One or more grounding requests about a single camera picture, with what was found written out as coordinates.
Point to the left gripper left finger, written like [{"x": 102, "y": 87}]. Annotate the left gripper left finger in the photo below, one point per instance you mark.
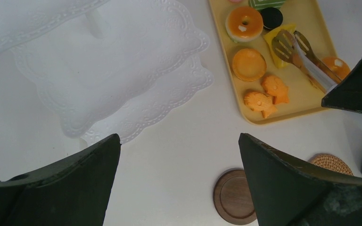
[{"x": 73, "y": 191}]

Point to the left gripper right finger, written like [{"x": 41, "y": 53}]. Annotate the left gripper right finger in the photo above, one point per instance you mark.
[{"x": 288, "y": 191}]

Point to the metal serving tongs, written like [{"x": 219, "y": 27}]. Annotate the metal serving tongs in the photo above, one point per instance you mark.
[{"x": 295, "y": 49}]

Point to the yellow cake slice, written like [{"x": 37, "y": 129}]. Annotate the yellow cake slice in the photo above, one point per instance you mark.
[{"x": 269, "y": 36}]

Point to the orange fish cookie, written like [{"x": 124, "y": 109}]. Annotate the orange fish cookie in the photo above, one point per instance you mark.
[
  {"x": 260, "y": 102},
  {"x": 275, "y": 87}
]

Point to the white three-tier dessert stand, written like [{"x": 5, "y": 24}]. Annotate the white three-tier dessert stand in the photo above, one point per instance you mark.
[{"x": 102, "y": 66}]

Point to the orange donut bottom right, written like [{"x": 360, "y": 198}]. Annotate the orange donut bottom right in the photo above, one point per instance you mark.
[{"x": 337, "y": 66}]

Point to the orange donut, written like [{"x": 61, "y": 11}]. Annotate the orange donut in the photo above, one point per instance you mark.
[
  {"x": 244, "y": 24},
  {"x": 337, "y": 66}
]

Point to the woven rattan coaster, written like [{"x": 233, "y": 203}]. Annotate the woven rattan coaster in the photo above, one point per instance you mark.
[{"x": 331, "y": 162}]

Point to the dark wooden coaster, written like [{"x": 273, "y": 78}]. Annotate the dark wooden coaster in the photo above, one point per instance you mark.
[{"x": 232, "y": 198}]

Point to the orange egg tart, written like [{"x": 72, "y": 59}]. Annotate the orange egg tart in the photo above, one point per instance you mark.
[{"x": 248, "y": 65}]

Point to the black sandwich cookie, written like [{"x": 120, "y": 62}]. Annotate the black sandwich cookie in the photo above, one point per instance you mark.
[{"x": 272, "y": 18}]

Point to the green white cake piece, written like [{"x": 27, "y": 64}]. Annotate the green white cake piece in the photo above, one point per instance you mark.
[{"x": 262, "y": 4}]

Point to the orange donut left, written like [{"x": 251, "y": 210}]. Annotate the orange donut left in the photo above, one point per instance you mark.
[{"x": 244, "y": 24}]

